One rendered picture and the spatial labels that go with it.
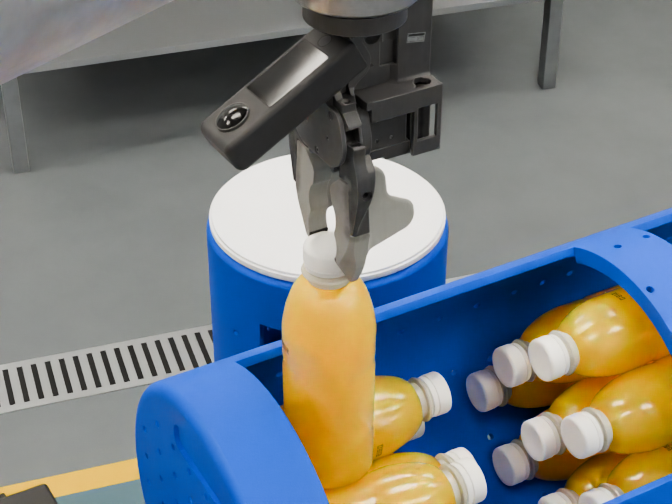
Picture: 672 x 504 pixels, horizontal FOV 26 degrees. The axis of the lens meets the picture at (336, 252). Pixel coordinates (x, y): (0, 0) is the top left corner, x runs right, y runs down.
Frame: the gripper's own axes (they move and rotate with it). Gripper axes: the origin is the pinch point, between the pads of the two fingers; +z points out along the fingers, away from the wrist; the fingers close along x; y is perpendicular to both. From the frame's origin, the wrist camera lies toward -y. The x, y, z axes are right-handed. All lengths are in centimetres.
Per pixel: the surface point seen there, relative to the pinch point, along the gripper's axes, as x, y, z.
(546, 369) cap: -1.0, 21.2, 18.7
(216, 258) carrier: 48, 13, 34
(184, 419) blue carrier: 1.8, -11.6, 12.6
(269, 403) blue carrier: -1.0, -5.7, 11.4
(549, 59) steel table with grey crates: 215, 192, 125
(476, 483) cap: -6.7, 10.2, 22.3
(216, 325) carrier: 50, 13, 44
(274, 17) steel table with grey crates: 240, 119, 105
